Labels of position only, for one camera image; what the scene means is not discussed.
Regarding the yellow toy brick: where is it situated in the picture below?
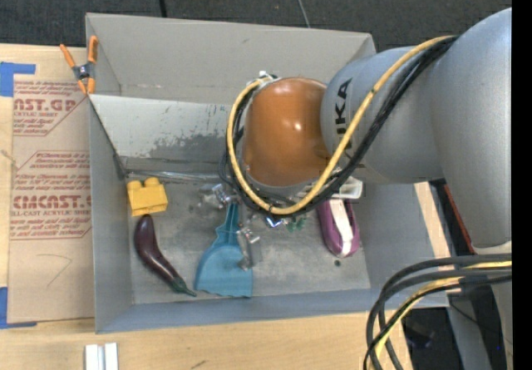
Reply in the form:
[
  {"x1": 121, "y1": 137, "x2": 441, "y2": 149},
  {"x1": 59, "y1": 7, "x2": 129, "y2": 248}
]
[{"x1": 126, "y1": 176, "x2": 170, "y2": 218}]

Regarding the blue plastic dustpan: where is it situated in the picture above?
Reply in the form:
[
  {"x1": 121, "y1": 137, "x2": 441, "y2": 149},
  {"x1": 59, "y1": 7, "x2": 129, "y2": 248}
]
[{"x1": 193, "y1": 200, "x2": 254, "y2": 299}]

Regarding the purple and white stapler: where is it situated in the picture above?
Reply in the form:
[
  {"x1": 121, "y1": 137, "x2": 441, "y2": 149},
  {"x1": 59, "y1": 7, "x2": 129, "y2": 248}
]
[{"x1": 315, "y1": 198, "x2": 362, "y2": 259}]

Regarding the grey metal bin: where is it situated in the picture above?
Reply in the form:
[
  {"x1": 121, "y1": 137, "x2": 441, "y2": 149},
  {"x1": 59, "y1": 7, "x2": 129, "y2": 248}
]
[{"x1": 85, "y1": 12, "x2": 452, "y2": 334}]

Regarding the brown cardboard board red print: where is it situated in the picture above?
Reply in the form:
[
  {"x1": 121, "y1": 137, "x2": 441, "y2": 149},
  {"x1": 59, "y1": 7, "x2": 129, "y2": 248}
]
[{"x1": 0, "y1": 42, "x2": 97, "y2": 330}]

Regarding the purple toy eggplant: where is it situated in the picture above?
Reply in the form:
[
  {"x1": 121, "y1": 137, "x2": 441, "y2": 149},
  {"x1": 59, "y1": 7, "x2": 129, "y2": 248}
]
[{"x1": 133, "y1": 214, "x2": 198, "y2": 298}]

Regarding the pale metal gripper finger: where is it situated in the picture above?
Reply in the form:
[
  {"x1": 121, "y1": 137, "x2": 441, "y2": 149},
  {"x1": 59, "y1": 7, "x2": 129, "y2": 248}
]
[
  {"x1": 198, "y1": 182, "x2": 234, "y2": 212},
  {"x1": 235, "y1": 226, "x2": 263, "y2": 270}
]

